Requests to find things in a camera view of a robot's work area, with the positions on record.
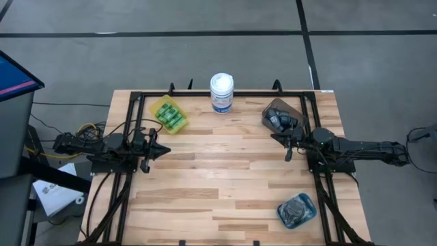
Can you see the grey translucent plastic bin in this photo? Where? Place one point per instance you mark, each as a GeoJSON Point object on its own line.
{"type": "Point", "coordinates": [283, 104]}

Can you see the black aluminium table frame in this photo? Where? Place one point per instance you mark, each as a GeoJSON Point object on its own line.
{"type": "Point", "coordinates": [256, 93]}

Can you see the dark grey travel bottle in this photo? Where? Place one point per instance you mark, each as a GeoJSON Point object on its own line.
{"type": "Point", "coordinates": [291, 121]}
{"type": "Point", "coordinates": [280, 122]}
{"type": "Point", "coordinates": [272, 118]}
{"type": "Point", "coordinates": [285, 113]}

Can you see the yellow plastic bin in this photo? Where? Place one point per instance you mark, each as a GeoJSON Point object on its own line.
{"type": "Point", "coordinates": [152, 108]}

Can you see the blue screen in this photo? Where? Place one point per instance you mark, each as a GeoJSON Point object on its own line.
{"type": "Point", "coordinates": [13, 78]}

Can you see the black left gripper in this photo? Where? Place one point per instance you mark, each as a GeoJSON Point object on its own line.
{"type": "Point", "coordinates": [141, 141]}

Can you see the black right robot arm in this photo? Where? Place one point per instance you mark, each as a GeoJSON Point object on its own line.
{"type": "Point", "coordinates": [358, 147]}

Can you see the white wipes canister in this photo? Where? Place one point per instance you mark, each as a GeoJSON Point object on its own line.
{"type": "Point", "coordinates": [222, 92]}

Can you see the black frame bracket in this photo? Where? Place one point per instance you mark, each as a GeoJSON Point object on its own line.
{"type": "Point", "coordinates": [190, 84]}
{"type": "Point", "coordinates": [256, 243]}
{"type": "Point", "coordinates": [277, 87]}
{"type": "Point", "coordinates": [182, 243]}
{"type": "Point", "coordinates": [171, 88]}

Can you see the white printed paper box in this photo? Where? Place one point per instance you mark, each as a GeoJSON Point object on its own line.
{"type": "Point", "coordinates": [54, 191]}

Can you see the green travel shampoo bottle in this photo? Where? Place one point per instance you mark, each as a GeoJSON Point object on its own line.
{"type": "Point", "coordinates": [167, 112]}
{"type": "Point", "coordinates": [171, 116]}
{"type": "Point", "coordinates": [163, 108]}
{"type": "Point", "coordinates": [175, 119]}
{"type": "Point", "coordinates": [179, 123]}

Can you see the black shelf beam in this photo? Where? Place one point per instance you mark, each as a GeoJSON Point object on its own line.
{"type": "Point", "coordinates": [54, 177]}

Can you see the clear plastic wrapped package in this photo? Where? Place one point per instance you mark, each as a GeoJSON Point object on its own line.
{"type": "Point", "coordinates": [296, 210]}

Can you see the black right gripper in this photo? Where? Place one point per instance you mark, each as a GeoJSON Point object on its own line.
{"type": "Point", "coordinates": [297, 136]}

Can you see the white tape roll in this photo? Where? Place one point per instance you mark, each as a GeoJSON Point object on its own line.
{"type": "Point", "coordinates": [80, 199]}

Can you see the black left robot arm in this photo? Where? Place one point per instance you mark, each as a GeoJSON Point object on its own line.
{"type": "Point", "coordinates": [109, 143]}

